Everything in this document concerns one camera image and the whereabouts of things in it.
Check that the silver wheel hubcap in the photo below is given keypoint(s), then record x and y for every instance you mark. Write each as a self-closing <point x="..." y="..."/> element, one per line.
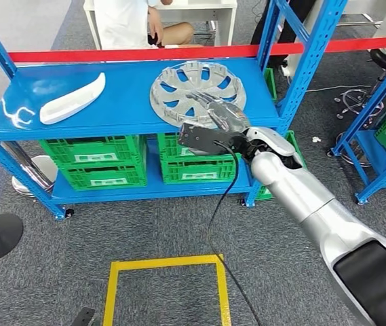
<point x="186" y="83"/>

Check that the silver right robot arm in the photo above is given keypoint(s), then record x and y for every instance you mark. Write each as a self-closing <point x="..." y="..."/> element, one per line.
<point x="297" y="189"/>

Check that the blue metal shelf rack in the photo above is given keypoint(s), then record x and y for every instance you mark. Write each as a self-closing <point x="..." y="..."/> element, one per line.
<point x="128" y="103"/>
<point x="370" y="153"/>

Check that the white curved plastic part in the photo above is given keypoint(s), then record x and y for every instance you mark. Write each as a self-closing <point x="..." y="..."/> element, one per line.
<point x="70" y="103"/>

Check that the open-top green plastic crate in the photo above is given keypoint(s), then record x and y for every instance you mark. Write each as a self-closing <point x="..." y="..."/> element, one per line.
<point x="262" y="193"/>

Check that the red barrier belt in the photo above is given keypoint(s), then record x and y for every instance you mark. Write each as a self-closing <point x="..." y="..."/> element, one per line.
<point x="111" y="55"/>

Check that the white paper scrap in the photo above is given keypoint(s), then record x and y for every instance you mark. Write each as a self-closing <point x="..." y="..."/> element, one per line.
<point x="316" y="139"/>

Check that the person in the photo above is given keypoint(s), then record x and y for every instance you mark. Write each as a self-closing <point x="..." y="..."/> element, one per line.
<point x="281" y="27"/>
<point x="121" y="22"/>

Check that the chrome stool base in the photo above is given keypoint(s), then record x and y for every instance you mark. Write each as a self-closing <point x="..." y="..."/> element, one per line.
<point x="349" y="157"/>

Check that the chrome stool with black seat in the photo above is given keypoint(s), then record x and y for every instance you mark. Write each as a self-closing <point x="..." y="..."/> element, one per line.
<point x="358" y="105"/>

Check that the chrome stanchion post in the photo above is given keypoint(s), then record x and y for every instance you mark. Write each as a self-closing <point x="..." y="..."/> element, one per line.
<point x="43" y="168"/>

